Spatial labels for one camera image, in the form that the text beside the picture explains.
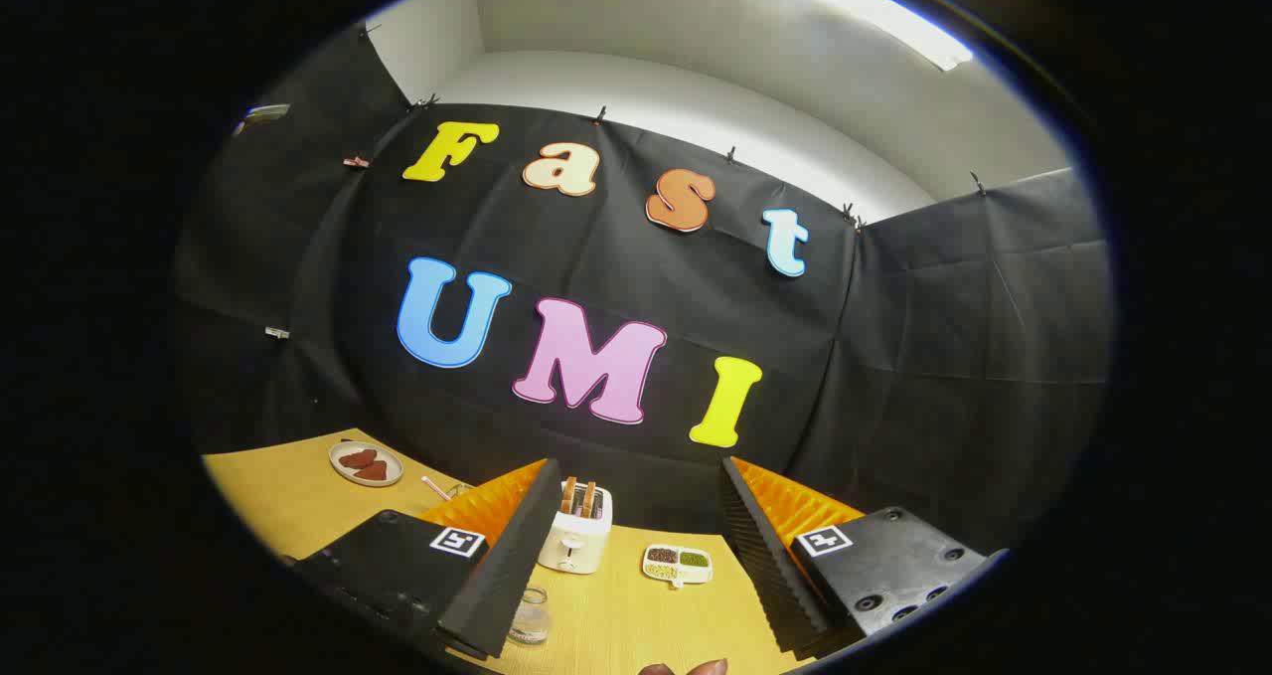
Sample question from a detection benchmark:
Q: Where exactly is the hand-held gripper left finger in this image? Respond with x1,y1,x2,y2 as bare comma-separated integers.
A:
286,458,565,661

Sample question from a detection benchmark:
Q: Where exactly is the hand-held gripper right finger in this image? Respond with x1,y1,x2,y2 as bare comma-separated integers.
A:
717,456,1011,658

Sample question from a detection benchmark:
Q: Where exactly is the clear plastic bottle green label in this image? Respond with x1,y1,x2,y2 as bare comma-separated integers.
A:
509,586,553,646

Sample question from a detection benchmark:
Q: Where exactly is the white toaster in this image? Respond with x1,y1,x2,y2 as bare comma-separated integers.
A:
538,478,614,575

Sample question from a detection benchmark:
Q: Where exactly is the white divided dish with beans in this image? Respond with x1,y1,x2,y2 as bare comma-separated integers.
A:
642,544,715,590

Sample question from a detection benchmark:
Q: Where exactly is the white round plate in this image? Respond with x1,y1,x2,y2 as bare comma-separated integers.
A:
329,440,404,488

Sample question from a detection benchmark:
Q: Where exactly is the wooden table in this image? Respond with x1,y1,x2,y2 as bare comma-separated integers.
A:
202,428,816,675

